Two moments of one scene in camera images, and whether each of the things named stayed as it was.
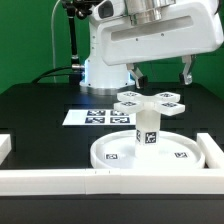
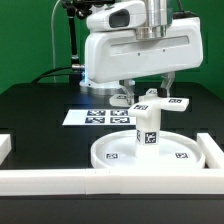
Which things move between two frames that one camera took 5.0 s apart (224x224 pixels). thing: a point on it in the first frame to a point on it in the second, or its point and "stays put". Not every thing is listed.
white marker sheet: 99,117 stays put
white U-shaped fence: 152,181 stays put
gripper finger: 140,80 to 129,87
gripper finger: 186,77 to 167,80
